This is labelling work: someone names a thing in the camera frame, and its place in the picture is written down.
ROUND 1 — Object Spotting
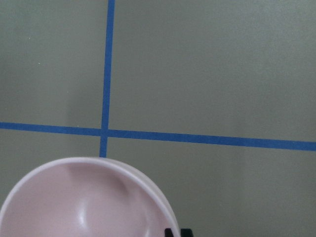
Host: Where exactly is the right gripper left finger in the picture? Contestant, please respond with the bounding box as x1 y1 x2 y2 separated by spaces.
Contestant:
164 228 174 237

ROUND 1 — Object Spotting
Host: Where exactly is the blue tape line centre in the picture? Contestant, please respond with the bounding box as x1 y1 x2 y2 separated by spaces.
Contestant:
99 0 115 158

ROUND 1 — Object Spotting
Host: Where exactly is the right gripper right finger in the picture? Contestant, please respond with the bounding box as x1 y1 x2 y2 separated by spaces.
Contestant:
180 229 193 237

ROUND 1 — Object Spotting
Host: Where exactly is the pink bowl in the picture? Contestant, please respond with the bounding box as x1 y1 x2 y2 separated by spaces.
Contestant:
0 158 180 237

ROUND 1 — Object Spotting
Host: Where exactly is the blue tape line crosswise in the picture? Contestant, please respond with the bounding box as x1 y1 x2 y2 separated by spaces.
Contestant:
0 122 316 152

